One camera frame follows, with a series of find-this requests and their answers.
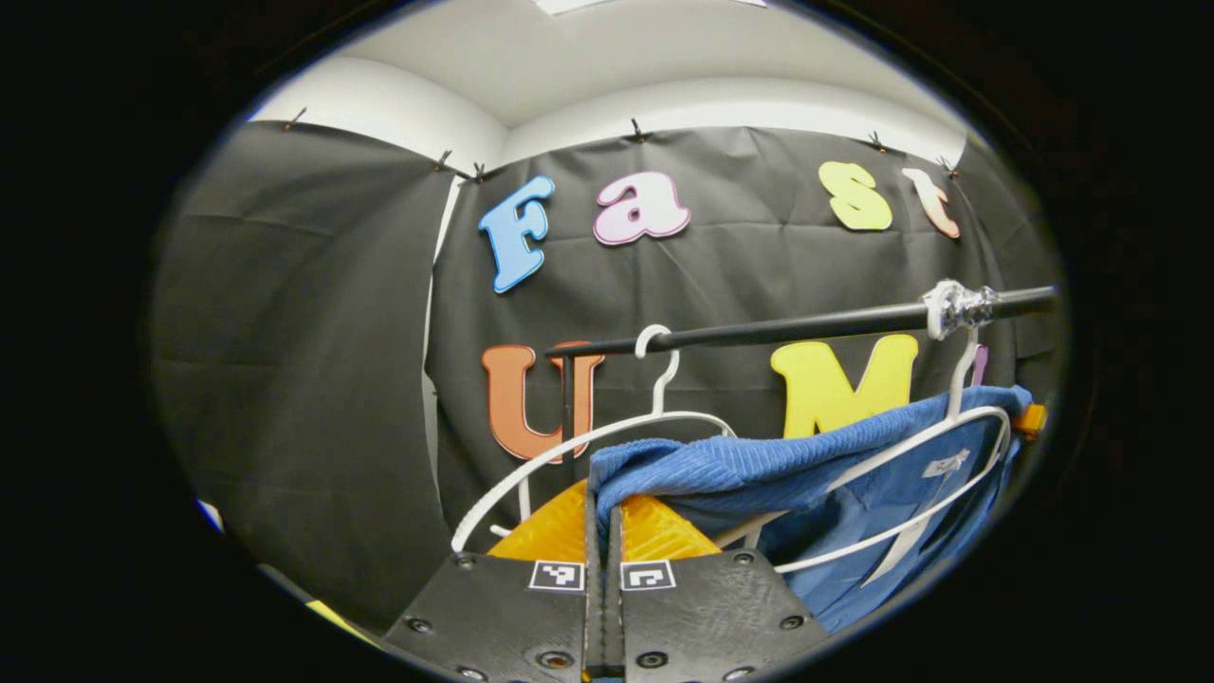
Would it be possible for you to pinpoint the empty white hanger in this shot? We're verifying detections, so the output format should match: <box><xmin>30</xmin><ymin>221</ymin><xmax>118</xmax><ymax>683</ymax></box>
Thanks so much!
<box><xmin>450</xmin><ymin>324</ymin><xmax>739</xmax><ymax>555</ymax></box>

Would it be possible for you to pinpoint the row of black cloth clips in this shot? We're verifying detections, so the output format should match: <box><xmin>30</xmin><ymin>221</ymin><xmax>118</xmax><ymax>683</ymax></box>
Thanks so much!
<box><xmin>283</xmin><ymin>106</ymin><xmax>959</xmax><ymax>183</ymax></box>

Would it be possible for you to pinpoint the blue corduroy jacket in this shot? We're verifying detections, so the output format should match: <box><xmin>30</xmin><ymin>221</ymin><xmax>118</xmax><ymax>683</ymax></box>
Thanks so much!
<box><xmin>588</xmin><ymin>384</ymin><xmax>1035</xmax><ymax>635</ymax></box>

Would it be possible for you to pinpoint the white hanger with taped hook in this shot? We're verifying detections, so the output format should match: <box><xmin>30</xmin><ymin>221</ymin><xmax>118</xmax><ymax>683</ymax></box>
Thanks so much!
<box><xmin>711</xmin><ymin>281</ymin><xmax>1014</xmax><ymax>576</ymax></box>

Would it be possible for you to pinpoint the black clothes rack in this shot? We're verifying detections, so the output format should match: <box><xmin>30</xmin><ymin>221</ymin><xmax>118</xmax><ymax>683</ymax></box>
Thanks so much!
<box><xmin>544</xmin><ymin>285</ymin><xmax>1059</xmax><ymax>468</ymax></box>

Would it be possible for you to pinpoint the large ceiling light panel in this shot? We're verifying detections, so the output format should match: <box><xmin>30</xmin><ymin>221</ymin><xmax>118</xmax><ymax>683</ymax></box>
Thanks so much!
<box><xmin>531</xmin><ymin>0</ymin><xmax>769</xmax><ymax>15</ymax></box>

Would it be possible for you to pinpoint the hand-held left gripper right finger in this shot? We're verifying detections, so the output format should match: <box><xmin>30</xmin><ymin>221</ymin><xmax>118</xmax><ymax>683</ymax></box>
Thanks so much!
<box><xmin>605</xmin><ymin>493</ymin><xmax>833</xmax><ymax>683</ymax></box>

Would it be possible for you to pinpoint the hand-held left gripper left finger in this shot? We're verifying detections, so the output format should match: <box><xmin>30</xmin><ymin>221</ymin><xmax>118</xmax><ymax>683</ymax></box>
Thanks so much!
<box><xmin>303</xmin><ymin>479</ymin><xmax>605</xmax><ymax>683</ymax></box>

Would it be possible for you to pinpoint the black backdrop cloth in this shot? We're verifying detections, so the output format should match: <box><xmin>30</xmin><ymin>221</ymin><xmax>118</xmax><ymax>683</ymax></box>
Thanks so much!
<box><xmin>147</xmin><ymin>119</ymin><xmax>1068</xmax><ymax>632</ymax></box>

